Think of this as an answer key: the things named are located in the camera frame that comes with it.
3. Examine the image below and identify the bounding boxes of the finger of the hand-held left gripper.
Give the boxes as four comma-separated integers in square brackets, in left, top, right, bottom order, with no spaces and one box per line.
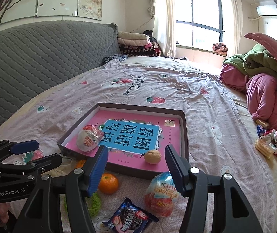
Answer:
[0,139,40,166]
[0,153,63,176]

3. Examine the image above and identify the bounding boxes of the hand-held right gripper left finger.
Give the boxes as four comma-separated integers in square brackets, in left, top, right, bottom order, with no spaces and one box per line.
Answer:
[12,145,109,233]

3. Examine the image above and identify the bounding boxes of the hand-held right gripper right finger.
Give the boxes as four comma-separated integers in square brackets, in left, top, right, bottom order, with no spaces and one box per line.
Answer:
[164,144,257,233]

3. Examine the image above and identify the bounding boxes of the walnut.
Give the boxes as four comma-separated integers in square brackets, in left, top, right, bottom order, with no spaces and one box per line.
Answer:
[143,150,163,165]

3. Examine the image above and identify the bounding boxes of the green fuzzy scrunchie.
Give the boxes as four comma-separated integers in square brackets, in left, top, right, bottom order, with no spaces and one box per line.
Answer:
[64,191,102,217]

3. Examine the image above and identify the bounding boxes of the clear red snack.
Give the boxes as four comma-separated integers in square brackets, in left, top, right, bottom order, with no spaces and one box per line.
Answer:
[145,171,181,217]

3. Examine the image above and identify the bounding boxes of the grey cardboard box tray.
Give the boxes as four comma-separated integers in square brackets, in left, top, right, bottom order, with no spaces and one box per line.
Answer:
[57,102,189,180]

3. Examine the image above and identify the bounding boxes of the blue cookie packet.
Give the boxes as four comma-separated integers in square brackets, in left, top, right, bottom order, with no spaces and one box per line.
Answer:
[102,197,159,233]

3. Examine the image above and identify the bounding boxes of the person's left hand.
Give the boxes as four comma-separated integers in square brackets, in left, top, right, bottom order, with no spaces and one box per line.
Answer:
[0,203,11,225]

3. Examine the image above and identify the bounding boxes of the white wrapped egg toy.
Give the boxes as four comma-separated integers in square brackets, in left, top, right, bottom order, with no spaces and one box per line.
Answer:
[77,124,105,153]

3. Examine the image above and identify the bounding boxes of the pink book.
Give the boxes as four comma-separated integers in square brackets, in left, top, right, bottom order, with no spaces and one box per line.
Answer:
[64,110,185,173]

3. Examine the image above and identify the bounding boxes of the strawberry print bedsheet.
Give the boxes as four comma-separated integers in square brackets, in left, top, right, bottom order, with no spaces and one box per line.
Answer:
[0,56,277,233]

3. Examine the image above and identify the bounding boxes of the yellow biscuit packet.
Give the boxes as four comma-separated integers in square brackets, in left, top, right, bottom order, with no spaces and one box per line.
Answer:
[255,119,270,128]
[254,137,275,159]

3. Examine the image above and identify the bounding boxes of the grey quilted headboard cover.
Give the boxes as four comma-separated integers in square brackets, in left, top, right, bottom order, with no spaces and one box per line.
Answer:
[0,21,122,143]

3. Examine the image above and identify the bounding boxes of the snack packets near blankets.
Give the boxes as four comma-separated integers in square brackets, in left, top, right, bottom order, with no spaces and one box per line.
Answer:
[262,129,277,154]

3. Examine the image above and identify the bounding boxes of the dark blue patterned cloth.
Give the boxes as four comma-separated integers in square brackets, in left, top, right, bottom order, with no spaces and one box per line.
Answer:
[103,55,129,66]

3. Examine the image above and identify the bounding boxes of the window seat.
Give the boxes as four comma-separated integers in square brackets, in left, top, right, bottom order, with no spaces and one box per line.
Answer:
[176,45,226,68]

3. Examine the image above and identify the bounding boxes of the pile of pink green bedding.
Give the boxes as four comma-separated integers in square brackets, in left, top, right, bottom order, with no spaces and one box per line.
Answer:
[220,63,277,187]

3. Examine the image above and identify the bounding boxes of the folded patterned cloth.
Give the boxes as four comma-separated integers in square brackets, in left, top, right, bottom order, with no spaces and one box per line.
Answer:
[213,42,227,54]

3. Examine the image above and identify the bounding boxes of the stack of folded blankets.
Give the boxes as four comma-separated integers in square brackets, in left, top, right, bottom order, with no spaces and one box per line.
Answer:
[117,31,162,57]

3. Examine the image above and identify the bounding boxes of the green jacket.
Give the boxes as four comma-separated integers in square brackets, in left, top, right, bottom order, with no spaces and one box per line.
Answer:
[222,43,277,95]

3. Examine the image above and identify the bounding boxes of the black framed window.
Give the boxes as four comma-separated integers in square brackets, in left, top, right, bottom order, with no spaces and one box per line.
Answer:
[174,0,225,51]

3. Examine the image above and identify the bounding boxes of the cream curtain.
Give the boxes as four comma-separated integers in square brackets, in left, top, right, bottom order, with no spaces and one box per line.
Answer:
[152,0,178,58]
[226,0,242,59]

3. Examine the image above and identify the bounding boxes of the pink quilted blanket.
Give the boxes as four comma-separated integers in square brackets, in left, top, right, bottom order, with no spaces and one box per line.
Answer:
[245,32,277,88]

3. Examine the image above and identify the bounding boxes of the white air conditioner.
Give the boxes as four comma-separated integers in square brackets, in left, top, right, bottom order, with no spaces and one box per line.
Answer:
[256,4,277,17]

